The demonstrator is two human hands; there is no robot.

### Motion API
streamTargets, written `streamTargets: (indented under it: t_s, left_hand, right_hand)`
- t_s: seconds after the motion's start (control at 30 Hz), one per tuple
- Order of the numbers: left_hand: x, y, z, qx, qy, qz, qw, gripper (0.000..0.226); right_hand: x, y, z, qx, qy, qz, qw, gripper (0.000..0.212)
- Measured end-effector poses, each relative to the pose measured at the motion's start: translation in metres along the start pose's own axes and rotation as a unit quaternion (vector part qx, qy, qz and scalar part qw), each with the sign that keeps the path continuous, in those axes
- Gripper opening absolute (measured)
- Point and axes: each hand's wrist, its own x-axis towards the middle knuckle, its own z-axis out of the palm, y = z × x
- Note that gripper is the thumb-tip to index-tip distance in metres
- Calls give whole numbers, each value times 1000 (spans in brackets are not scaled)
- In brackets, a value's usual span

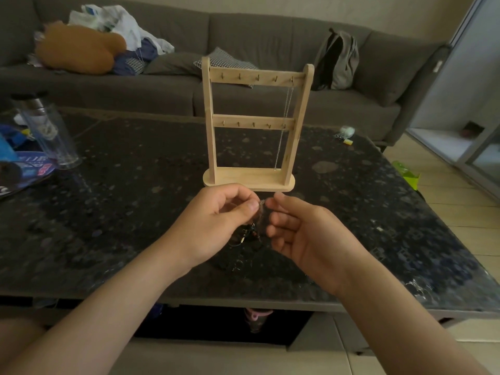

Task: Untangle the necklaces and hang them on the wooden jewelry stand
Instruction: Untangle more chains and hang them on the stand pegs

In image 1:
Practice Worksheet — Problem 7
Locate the sliding glass door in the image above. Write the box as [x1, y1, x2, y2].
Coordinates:
[406, 0, 500, 202]

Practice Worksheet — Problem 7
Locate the person's bare leg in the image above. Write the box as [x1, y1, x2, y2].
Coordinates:
[0, 318, 46, 370]

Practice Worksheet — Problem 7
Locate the blue printed packet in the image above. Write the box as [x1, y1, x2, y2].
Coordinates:
[0, 124, 59, 198]

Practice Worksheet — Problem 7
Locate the green bag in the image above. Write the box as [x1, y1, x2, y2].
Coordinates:
[391, 160, 421, 191]

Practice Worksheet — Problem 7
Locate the blue plastic bottle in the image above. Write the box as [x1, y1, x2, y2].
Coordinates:
[0, 132, 18, 163]

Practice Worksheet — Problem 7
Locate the wooden jewelry stand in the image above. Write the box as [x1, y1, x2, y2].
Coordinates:
[201, 56, 315, 193]

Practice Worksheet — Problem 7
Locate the person's right hand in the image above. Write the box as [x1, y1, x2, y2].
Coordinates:
[265, 192, 372, 298]

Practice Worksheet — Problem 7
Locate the clear plastic tumbler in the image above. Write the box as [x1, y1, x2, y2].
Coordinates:
[10, 91, 83, 170]

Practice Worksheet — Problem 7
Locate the dark shoe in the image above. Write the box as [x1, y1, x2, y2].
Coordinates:
[459, 120, 485, 139]

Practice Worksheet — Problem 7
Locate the silver pendant necklace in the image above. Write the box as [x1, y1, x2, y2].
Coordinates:
[252, 198, 274, 243]

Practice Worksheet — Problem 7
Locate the black cord necklace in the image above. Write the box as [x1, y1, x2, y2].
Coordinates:
[228, 223, 261, 248]

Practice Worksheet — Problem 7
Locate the person's left hand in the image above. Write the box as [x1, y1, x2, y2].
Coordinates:
[162, 183, 263, 280]

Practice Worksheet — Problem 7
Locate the blue crumpled garment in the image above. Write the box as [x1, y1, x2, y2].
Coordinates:
[112, 37, 159, 76]

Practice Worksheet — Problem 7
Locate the brown plush toy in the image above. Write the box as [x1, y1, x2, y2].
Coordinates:
[34, 21, 128, 76]

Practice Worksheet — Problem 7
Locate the grey flat cushion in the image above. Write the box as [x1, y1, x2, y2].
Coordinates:
[142, 52, 204, 76]

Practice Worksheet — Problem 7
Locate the person's right forearm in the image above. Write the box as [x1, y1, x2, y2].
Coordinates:
[335, 257, 491, 375]

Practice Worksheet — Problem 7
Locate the checkered pillow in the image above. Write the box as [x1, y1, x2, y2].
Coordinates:
[193, 46, 258, 89]

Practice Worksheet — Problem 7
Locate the white crumpled garment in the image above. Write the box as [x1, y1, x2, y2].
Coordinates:
[68, 4, 176, 55]

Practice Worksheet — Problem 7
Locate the pink item under table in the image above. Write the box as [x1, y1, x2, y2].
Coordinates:
[244, 308, 273, 333]

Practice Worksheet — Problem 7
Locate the grey fabric sofa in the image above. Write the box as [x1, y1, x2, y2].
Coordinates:
[0, 0, 452, 147]

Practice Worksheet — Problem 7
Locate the grey backpack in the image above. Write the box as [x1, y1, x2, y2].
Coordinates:
[311, 28, 359, 92]

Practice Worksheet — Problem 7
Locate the silver chain necklace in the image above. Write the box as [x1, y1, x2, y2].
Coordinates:
[273, 80, 294, 171]

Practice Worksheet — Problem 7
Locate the person's left forearm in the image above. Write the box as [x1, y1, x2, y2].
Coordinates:
[4, 245, 192, 375]

